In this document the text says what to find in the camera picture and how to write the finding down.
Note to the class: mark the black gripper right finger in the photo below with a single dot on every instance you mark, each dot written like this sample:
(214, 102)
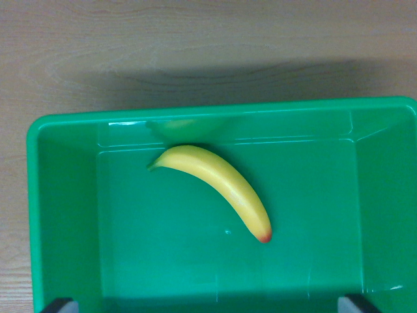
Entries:
(355, 306)

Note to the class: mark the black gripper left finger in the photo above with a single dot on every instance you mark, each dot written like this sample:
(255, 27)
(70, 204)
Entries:
(62, 306)

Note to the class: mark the yellow plastic banana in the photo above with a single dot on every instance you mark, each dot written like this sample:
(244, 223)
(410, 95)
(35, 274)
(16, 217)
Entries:
(221, 182)

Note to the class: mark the green plastic bin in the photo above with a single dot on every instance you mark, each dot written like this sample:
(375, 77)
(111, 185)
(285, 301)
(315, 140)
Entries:
(163, 244)

